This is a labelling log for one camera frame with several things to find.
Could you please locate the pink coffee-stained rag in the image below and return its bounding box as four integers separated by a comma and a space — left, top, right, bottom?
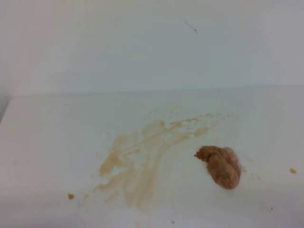
194, 145, 242, 190

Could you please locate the brown coffee stain puddle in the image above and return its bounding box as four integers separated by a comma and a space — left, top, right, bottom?
67, 113, 236, 210

